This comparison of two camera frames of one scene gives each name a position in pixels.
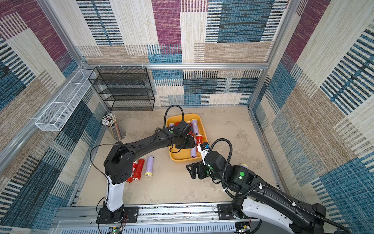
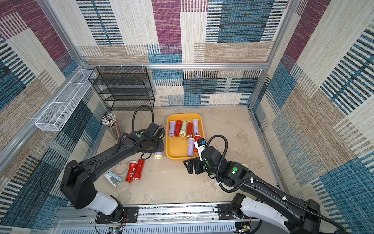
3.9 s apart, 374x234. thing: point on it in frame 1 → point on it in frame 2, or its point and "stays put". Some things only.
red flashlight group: x=138 y=169 stays put
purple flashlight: x=171 y=124 stays put
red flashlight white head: x=134 y=165 stays put
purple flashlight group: x=195 y=126 stays put
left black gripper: x=192 y=142 → x=161 y=146
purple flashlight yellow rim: x=149 y=170 → x=158 y=155
